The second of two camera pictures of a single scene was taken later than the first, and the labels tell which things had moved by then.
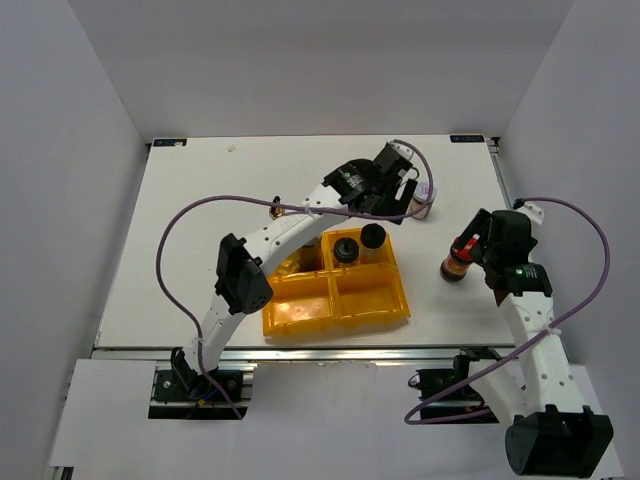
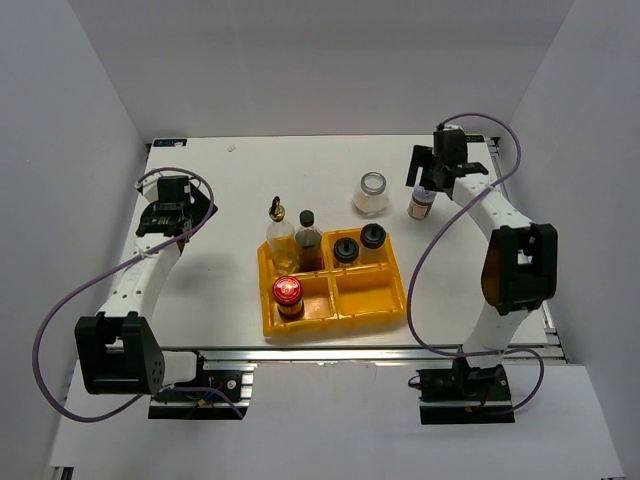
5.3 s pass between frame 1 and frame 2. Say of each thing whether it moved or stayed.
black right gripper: moved
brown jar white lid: stayed
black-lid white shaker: stayed
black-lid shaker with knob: stayed
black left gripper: moved
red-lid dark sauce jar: moved
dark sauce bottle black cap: stayed
